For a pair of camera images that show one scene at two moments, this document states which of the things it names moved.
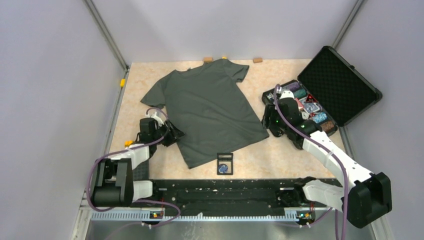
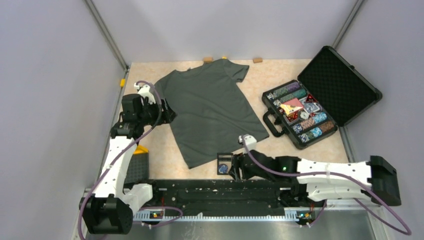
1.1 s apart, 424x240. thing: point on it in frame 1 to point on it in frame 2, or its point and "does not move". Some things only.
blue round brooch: x=223 y=168 does not move
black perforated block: x=141 y=171 does not move
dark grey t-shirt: x=205 y=101 does not move
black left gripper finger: x=174 y=132 to x=168 y=114
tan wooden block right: x=257 y=60 does not move
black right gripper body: x=272 y=120 to x=247 y=173
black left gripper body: x=160 y=132 to x=150 y=114
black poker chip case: x=330 y=91 does not move
